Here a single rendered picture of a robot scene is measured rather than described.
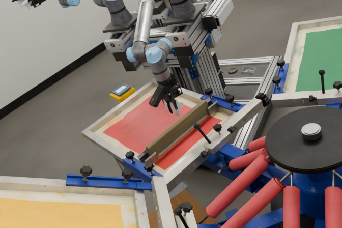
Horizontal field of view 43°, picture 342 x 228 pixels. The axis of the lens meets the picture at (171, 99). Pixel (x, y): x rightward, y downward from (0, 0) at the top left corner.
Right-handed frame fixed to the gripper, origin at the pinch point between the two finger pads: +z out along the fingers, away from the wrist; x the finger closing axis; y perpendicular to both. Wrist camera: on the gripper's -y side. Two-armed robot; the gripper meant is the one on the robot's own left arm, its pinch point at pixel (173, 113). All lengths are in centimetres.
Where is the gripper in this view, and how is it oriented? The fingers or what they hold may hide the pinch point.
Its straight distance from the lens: 216.8
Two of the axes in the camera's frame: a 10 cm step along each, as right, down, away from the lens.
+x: -6.2, -2.3, 7.5
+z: 3.2, 8.0, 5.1
